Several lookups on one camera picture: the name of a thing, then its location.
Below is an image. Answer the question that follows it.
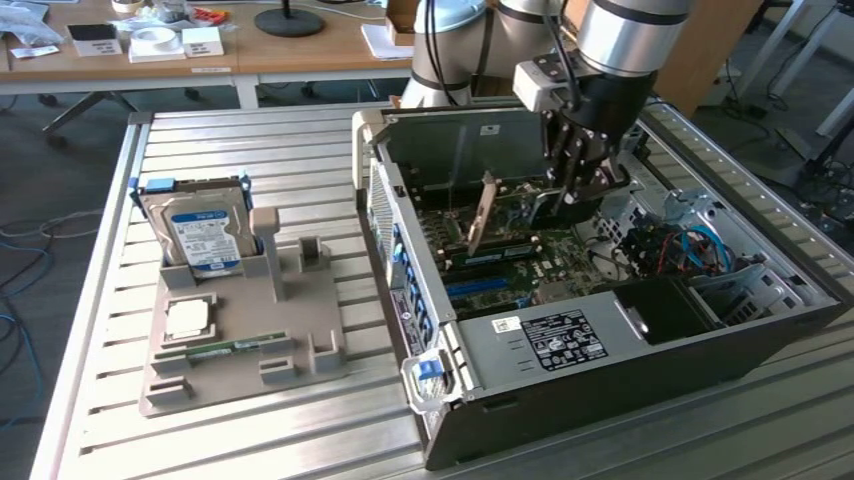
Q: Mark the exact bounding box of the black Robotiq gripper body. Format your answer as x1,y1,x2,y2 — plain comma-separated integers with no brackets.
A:
543,69,662,146

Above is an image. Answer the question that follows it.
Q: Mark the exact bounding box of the black graphics card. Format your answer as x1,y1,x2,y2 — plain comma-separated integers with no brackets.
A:
465,169,601,257

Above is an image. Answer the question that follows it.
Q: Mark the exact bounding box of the green motherboard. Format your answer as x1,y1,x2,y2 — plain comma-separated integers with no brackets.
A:
413,189,635,314

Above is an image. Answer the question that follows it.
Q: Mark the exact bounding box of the wooden cabinet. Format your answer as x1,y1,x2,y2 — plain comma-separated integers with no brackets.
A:
650,0,766,116

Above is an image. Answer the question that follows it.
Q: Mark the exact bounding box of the CPU socket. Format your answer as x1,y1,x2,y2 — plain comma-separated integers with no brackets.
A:
443,205,515,247

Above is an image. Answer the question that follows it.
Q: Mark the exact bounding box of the long blue expansion slot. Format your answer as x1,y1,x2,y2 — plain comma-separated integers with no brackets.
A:
445,277,514,300

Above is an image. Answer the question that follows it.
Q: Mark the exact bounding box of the black plastic shroud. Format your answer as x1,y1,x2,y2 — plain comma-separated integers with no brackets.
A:
611,278,728,347

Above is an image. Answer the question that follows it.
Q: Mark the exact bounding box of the silver metal disk bay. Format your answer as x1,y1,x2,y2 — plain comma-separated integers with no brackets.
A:
686,262,813,329

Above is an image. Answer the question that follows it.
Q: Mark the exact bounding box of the brown cardboard box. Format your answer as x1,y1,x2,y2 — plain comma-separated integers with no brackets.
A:
383,0,421,47

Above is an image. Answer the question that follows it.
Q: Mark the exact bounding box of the grey power supply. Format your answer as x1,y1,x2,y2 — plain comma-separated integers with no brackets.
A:
453,292,653,392

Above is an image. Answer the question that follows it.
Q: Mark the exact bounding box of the open black PC case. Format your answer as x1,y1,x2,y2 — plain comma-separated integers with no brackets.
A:
351,89,846,471

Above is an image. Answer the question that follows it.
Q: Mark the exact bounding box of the black round lamp base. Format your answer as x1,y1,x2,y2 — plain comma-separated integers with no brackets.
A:
254,0,327,38

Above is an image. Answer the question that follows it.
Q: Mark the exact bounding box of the grey plastic parts rack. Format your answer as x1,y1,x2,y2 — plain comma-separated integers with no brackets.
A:
138,207,353,419

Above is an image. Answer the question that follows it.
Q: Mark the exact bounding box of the hard disk with blue carrier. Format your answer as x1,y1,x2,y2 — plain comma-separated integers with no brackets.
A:
130,172,260,280

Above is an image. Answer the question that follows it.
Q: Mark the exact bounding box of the plain white box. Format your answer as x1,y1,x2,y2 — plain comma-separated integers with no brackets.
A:
180,26,226,59

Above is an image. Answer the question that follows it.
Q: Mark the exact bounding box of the orange red small item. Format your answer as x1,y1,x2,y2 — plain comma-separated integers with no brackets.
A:
191,6,234,27

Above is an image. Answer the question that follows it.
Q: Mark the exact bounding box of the green RAM stick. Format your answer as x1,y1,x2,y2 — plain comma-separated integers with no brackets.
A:
156,333,288,359

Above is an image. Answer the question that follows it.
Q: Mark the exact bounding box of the flat white box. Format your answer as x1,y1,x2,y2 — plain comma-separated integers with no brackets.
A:
127,37,190,64

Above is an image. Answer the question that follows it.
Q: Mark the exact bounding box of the silver CPU chip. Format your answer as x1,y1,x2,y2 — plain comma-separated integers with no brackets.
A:
164,299,214,342

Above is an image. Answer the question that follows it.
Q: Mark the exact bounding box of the white tape roll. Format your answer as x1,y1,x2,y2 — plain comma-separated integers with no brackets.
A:
131,27,179,51

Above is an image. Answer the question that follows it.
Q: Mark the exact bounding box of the white box with black top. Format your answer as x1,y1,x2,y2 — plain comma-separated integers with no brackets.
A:
66,23,124,58

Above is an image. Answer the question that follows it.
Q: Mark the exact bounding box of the white label card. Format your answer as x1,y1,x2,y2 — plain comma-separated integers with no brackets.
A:
8,44,62,60

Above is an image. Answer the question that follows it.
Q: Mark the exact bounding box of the clear plastic bag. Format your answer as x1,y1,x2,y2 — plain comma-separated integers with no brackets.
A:
0,2,66,47

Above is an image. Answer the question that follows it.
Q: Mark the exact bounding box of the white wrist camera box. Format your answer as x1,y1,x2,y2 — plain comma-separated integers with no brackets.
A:
511,53,582,113

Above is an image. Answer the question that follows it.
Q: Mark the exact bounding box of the blue wire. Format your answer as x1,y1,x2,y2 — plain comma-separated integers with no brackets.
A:
670,224,737,277

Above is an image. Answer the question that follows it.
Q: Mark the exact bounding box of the white table frame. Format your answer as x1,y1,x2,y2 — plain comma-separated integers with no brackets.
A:
753,0,854,137

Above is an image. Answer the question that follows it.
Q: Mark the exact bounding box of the white floor cable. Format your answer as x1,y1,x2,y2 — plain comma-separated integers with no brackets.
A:
0,208,107,242

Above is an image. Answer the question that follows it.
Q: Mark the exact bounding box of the blue floor cable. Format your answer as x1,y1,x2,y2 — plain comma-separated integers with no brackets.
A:
0,239,50,431

